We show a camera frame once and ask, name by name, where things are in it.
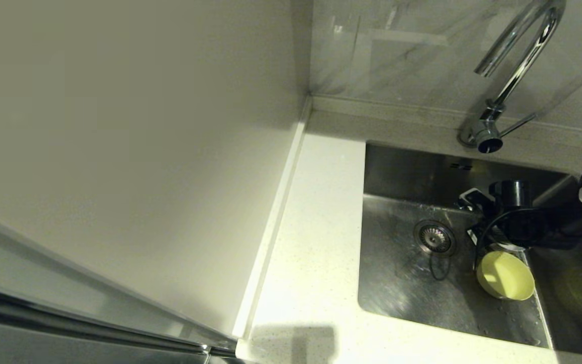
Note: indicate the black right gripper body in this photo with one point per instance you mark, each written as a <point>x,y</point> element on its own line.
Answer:
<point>521,222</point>

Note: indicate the small white bowl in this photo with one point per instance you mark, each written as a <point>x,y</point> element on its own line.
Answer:
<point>505,246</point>

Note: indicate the yellow-green bowl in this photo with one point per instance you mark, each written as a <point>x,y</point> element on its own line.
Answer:
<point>505,277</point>

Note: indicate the stainless steel sink basin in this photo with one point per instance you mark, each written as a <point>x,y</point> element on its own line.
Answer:
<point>412,298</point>

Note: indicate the round metal drain strainer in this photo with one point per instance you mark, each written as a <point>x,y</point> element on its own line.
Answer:
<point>435,238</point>

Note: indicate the chrome gooseneck faucet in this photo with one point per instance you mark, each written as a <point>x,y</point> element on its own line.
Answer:
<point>483,134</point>

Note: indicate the white countertop edge strip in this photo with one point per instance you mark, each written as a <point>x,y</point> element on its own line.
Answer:
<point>272,227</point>

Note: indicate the white cabinet side panel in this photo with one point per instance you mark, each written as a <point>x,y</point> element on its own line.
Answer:
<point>119,126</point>

